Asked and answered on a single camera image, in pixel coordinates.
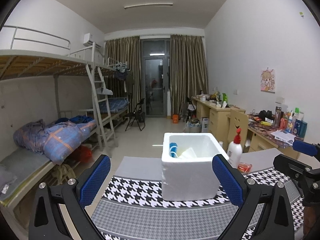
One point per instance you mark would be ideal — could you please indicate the white lotion pump bottle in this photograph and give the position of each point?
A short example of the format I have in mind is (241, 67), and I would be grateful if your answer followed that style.
(235, 150)

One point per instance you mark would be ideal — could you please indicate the black folding chair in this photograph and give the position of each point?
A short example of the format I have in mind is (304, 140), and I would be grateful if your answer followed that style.
(137, 115)

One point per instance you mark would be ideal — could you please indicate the ceiling tube light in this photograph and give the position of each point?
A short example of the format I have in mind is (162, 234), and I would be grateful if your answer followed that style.
(148, 5)

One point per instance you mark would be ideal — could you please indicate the black headphones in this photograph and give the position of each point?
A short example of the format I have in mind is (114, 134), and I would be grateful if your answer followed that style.
(263, 115)

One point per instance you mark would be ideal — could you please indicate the wooden smiley chair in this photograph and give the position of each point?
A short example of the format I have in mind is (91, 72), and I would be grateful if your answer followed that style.
(238, 120)

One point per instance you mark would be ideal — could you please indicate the cartoon girl wall poster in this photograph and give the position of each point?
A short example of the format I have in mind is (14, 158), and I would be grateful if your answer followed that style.
(268, 80)

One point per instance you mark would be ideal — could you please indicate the red plastic bag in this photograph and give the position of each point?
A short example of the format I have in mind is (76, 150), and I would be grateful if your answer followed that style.
(82, 154)

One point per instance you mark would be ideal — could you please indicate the blue face mask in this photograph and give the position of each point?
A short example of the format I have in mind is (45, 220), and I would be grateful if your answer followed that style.
(173, 150)

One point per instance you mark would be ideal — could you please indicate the brown curtain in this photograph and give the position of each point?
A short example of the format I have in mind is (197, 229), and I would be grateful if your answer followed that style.
(124, 54)
(188, 69)

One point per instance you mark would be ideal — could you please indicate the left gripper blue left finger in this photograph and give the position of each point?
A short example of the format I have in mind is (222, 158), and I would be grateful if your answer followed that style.
(91, 180)

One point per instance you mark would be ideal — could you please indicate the right brown curtain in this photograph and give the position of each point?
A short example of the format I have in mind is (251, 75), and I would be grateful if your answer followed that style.
(188, 69)

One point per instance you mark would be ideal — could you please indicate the white metal bunk bed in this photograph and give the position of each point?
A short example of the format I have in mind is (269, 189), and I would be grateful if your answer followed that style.
(53, 87)

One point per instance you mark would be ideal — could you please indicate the white air conditioner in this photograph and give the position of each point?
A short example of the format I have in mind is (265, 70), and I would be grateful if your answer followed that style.
(88, 40)

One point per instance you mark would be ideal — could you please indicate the orange bucket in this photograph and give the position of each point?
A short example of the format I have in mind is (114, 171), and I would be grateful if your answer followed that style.
(175, 118)

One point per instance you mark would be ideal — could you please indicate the white tissue paper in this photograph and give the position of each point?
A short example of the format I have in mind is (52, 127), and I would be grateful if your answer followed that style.
(188, 154)

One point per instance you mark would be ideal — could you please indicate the houndstooth table mat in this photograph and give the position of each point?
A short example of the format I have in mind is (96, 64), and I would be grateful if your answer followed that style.
(134, 209)

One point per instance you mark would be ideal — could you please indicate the left brown curtain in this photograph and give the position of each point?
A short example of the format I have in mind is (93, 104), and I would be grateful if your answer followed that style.
(124, 54)

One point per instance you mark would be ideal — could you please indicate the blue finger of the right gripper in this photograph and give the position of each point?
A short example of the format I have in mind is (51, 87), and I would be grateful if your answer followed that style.
(305, 148)

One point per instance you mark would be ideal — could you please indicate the wooden desk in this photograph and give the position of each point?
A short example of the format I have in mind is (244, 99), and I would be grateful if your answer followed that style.
(223, 122)

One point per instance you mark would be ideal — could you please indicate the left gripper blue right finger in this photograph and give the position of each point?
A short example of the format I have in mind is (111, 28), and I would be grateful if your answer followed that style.
(232, 181)

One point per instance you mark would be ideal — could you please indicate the red snack packet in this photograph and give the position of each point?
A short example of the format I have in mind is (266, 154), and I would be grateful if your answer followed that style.
(244, 168)

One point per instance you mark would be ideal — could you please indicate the white paper sheets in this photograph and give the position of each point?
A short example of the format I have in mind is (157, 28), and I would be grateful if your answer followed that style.
(284, 136)

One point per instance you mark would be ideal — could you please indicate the glass balcony door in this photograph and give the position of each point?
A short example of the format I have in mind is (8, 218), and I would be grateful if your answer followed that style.
(155, 75)

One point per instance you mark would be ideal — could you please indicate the grey trash bin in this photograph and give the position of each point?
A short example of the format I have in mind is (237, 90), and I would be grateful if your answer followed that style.
(193, 126)

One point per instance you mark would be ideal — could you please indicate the white foam box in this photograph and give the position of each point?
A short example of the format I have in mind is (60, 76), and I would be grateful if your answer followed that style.
(190, 179)

